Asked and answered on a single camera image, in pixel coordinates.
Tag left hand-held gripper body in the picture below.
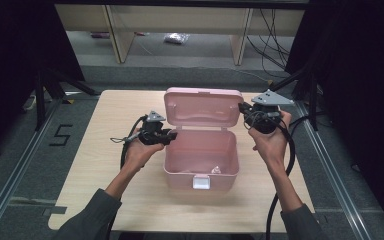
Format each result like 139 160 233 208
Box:
138 110 168 146

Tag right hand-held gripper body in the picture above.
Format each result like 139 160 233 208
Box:
244 88 295 136

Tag pink storage box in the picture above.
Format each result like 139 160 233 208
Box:
162 86 245 192

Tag person's left hand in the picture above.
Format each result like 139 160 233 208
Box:
123 127 165 175

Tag person's right hand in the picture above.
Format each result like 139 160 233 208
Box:
247 110 293 168

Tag black metal stand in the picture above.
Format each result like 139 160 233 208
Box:
34 67 100 132
268 65 320 132

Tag clear plastic bag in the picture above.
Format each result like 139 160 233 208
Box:
163 32 191 46

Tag black curtain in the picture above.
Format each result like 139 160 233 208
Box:
0 0 85 168
284 0 384 240

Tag wooden shelf unit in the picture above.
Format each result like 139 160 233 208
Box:
53 3 306 66

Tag black floor cable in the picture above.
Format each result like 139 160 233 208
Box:
289 111 326 140

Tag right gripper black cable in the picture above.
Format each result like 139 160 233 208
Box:
246 111 297 240

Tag bundle of black cables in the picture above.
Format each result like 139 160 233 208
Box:
245 8 293 72

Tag metal floor rail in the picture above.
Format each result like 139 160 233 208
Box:
295 101 372 240
0 99 64 240

